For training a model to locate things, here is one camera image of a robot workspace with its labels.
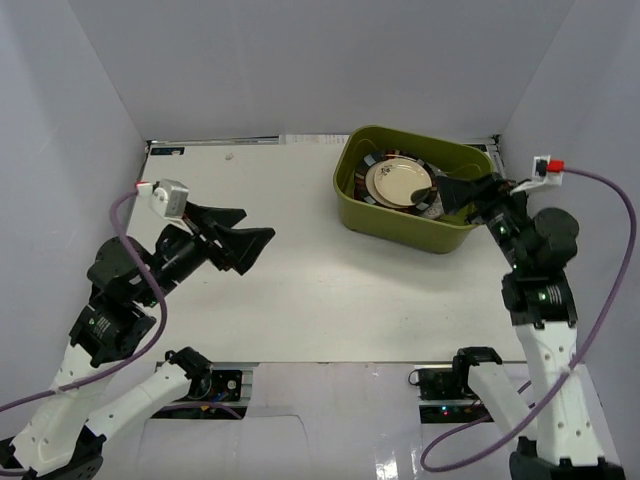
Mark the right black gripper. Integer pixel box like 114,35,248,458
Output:
434,171,534,270

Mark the grey reindeer snowflake plate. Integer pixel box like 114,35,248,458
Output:
422,197,444,220

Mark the cream plate with dark patch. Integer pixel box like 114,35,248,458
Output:
365,158,433,208

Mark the black rimmed striped plate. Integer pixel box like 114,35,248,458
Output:
354,150,444,218

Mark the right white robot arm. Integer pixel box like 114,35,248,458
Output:
438,174,625,479

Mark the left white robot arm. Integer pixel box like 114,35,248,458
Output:
1,202,275,479

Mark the olive green plastic bin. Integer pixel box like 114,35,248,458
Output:
333,125,494,254

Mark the printed paper sheet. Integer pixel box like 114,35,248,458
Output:
278,134,349,145

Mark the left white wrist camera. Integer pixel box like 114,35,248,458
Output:
135,179,189,220

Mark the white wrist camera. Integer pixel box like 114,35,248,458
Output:
135,179,189,220
510,155,565,196

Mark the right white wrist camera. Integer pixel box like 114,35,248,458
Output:
510,155,565,196

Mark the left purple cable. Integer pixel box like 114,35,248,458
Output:
0,189,246,476

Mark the purple cable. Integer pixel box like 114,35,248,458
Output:
419,168,638,473
0,189,246,476

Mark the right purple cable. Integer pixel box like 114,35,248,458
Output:
419,168,638,473

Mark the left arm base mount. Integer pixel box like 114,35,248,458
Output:
153,369,246,420

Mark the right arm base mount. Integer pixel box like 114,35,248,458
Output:
407,364,493,425

